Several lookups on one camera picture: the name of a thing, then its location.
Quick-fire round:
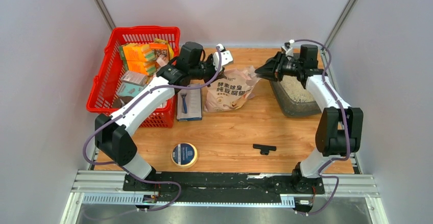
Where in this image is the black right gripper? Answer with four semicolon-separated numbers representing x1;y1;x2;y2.
255;52;303;82

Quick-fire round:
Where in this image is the pink cat litter bag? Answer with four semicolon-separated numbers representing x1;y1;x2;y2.
204;66;260;113

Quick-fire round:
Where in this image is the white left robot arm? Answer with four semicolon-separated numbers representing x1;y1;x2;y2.
85;42;227;191

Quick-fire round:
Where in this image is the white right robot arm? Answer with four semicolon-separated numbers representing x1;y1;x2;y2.
255;40;364;193

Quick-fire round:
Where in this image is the dark grey litter box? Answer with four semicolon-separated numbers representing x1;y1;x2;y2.
270;53;321;118

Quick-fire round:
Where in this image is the grey pink box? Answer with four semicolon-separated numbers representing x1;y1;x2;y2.
121;70;149;86

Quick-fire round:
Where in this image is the teal box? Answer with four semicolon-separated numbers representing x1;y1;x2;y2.
116;82;144;97

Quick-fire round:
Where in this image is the razor blister pack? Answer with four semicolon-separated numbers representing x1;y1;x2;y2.
176;89;202;121

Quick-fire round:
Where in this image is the yellow orange snack pack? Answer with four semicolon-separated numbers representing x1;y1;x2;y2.
149;38;174;59

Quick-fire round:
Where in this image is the orange green sponge pack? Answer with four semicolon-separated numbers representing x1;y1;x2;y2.
119;43;156;62

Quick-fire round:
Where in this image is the tape roll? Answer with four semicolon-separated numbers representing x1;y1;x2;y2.
171;143;198;168

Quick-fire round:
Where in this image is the red plastic basket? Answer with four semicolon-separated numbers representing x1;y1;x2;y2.
86;26;181;115

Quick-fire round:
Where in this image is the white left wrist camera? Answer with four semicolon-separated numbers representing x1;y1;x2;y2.
211;43;234;71

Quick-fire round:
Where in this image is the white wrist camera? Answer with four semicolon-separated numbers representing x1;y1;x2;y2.
211;43;234;71
281;39;295;59

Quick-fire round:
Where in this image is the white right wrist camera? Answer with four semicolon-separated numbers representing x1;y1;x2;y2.
281;39;295;59

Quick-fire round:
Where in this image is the black T-shaped bracket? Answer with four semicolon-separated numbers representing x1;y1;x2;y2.
252;144;277;156

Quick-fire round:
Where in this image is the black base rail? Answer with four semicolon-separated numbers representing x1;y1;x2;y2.
123;171;325;204

